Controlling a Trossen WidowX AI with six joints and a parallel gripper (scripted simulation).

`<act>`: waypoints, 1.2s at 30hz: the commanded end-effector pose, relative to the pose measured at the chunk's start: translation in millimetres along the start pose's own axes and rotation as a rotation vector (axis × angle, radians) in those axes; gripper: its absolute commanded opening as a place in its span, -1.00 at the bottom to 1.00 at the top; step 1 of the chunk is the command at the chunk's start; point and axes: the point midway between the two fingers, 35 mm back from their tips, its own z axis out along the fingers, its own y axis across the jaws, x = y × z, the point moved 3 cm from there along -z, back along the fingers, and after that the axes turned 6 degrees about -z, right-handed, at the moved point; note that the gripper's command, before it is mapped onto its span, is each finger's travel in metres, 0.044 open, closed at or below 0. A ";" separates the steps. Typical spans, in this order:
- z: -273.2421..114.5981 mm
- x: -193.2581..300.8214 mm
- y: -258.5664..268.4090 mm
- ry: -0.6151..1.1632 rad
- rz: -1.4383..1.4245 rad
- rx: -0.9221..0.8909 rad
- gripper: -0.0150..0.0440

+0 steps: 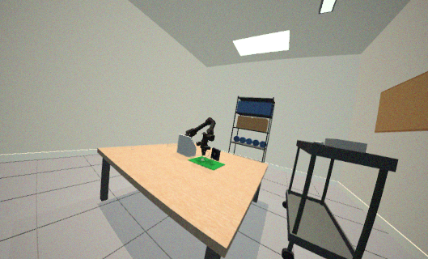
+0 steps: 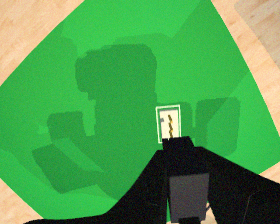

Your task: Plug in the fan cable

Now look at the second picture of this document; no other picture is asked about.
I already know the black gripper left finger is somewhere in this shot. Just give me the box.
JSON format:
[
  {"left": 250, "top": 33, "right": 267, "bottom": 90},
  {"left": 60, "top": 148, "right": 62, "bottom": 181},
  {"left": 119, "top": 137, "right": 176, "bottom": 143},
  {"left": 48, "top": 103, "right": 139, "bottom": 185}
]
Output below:
[{"left": 26, "top": 149, "right": 168, "bottom": 224}]

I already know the green circuit board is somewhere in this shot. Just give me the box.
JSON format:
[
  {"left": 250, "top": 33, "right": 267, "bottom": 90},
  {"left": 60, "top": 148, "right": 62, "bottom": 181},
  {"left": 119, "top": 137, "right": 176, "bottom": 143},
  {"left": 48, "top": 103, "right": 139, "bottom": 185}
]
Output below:
[{"left": 0, "top": 0, "right": 280, "bottom": 220}]

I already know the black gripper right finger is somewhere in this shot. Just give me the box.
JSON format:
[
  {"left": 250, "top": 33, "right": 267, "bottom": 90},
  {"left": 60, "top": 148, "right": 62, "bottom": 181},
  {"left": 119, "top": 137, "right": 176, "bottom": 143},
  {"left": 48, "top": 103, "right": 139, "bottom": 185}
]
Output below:
[{"left": 196, "top": 145, "right": 280, "bottom": 224}]

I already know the black connector plug with cable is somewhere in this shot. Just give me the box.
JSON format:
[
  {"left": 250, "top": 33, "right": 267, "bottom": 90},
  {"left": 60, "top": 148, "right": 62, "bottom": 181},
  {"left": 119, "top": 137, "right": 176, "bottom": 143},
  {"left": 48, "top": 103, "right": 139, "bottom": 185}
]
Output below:
[{"left": 163, "top": 136, "right": 211, "bottom": 224}]

